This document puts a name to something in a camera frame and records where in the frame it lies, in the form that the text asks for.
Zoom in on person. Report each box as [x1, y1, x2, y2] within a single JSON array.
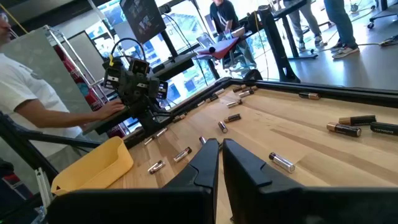
[[282, 0, 324, 52], [210, 0, 259, 69], [323, 0, 361, 60], [0, 12, 125, 158]]

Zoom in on yellow plastic bin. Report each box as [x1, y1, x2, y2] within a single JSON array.
[[50, 136, 134, 197]]

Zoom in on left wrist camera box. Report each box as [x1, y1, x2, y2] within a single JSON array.
[[129, 58, 150, 75]]

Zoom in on black monitor on stand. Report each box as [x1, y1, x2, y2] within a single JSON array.
[[119, 0, 198, 82]]

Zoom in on yellow cable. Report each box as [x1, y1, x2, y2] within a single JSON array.
[[253, 11, 270, 81]]

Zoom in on grey side desk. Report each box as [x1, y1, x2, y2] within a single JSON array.
[[82, 107, 137, 135]]

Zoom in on red fabric sheet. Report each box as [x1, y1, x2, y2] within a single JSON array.
[[195, 37, 240, 60]]

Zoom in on black office chair base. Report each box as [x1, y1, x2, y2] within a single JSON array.
[[366, 0, 398, 30]]

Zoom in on black pedestal stand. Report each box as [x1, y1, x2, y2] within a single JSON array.
[[257, 4, 302, 83]]

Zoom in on white frame bracket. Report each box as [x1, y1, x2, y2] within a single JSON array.
[[34, 167, 53, 215]]

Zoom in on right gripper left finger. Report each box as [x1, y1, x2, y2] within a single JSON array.
[[46, 138, 220, 224]]

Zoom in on silver metal rack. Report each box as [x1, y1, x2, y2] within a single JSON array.
[[43, 24, 105, 94]]

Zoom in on black standing desk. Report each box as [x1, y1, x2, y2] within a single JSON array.
[[273, 0, 320, 60]]

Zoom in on person's hand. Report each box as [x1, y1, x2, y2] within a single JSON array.
[[95, 100, 126, 121]]

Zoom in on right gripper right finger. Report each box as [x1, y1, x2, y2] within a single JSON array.
[[222, 138, 398, 224]]

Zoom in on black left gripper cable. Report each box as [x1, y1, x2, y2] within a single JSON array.
[[110, 37, 147, 63]]

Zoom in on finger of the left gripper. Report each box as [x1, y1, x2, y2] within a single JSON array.
[[103, 67, 123, 90], [149, 80, 169, 100]]

